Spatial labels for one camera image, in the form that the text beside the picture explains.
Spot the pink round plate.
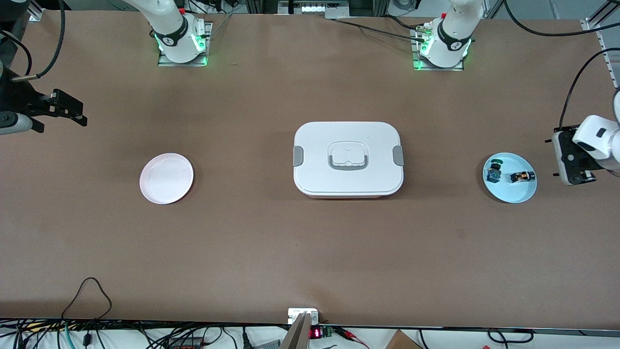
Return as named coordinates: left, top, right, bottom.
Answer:
left=139, top=153, right=194, bottom=205

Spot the light blue round plate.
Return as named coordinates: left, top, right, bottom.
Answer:
left=482, top=153, right=537, bottom=204

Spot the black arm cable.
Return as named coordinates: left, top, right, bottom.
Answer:
left=0, top=0, right=66, bottom=82
left=503, top=0, right=620, bottom=129

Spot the red test lead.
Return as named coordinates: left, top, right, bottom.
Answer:
left=334, top=326, right=371, bottom=349

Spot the thin black looped cable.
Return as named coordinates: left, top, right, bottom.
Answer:
left=62, top=277, right=113, bottom=320

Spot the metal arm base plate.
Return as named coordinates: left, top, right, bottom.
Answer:
left=157, top=22, right=213, bottom=67
left=412, top=27, right=465, bottom=72

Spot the small white socket box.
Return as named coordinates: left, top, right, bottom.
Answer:
left=288, top=308, right=319, bottom=324

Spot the aluminium profile bar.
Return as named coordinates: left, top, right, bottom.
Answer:
left=280, top=312, right=313, bottom=349

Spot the silver device with lights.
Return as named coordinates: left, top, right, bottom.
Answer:
left=279, top=0, right=350, bottom=16

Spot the black cable lying on table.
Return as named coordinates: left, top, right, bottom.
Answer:
left=325, top=17, right=429, bottom=43

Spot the white lunch box grey handle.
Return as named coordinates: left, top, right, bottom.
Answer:
left=293, top=121, right=404, bottom=199

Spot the brown cardboard box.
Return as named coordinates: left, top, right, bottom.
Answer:
left=385, top=330, right=422, bottom=349

